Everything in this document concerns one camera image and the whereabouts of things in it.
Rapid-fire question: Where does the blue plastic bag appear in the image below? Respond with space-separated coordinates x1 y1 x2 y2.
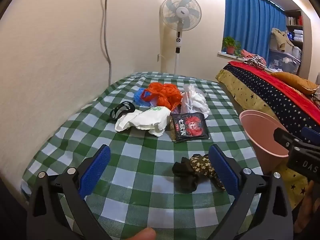
134 88 152 106

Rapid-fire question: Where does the white window sill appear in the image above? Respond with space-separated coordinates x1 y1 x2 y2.
217 51 244 60

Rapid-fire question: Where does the clear plastic bag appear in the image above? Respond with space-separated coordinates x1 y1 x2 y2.
172 84 210 119

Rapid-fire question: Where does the pink plastic bin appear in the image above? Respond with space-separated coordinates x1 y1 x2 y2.
239 110 290 175

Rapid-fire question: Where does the person's right hand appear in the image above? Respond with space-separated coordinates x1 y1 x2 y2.
294 182 317 233

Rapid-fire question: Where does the green checkered tablecloth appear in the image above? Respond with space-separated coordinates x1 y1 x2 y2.
21 71 265 240

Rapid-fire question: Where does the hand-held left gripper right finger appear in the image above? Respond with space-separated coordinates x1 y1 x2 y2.
208 144 294 240

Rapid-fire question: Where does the person's left hand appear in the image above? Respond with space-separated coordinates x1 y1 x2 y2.
131 227 157 240

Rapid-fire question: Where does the white standing fan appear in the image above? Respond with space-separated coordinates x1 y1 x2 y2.
159 0 202 73

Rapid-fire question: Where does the grey wall cable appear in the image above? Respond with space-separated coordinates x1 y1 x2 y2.
101 0 112 85

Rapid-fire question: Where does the white plastic bag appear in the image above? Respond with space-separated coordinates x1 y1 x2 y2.
114 106 173 137

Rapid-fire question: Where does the blue curtain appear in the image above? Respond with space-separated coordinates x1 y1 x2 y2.
223 0 288 58

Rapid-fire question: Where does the black strap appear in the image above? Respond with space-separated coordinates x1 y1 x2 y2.
109 101 135 123

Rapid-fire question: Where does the red blanket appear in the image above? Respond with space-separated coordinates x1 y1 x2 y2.
229 61 320 125

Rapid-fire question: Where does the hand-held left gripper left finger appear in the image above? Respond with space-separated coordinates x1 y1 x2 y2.
26 144 112 240

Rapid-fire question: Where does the bookshelf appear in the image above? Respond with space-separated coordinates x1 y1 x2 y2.
285 9 304 49

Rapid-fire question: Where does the potted green plant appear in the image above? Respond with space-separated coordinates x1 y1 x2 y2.
222 36 242 55

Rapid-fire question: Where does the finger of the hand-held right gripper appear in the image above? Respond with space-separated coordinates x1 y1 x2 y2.
273 128 298 151
301 127 320 145

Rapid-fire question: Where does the pink cloth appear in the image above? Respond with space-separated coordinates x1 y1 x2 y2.
240 49 258 59

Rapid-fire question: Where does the clear storage box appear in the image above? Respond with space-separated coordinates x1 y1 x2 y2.
269 46 302 75

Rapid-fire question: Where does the dark floral cloth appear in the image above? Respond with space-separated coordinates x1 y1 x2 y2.
172 154 227 193

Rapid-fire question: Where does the orange plastic bag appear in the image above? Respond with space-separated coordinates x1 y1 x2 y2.
141 82 183 110

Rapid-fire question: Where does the beige coat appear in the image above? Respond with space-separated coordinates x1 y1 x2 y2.
271 28 295 53

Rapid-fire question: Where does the star print blanket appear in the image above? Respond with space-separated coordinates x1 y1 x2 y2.
215 61 320 208

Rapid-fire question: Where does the black white striped cloth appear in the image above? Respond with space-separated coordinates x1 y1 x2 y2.
242 54 267 69

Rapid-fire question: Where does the orange pillow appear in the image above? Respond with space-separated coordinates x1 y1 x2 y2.
271 72 319 95

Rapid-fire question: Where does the black snack packet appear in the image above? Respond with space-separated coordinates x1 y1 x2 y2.
170 112 210 143

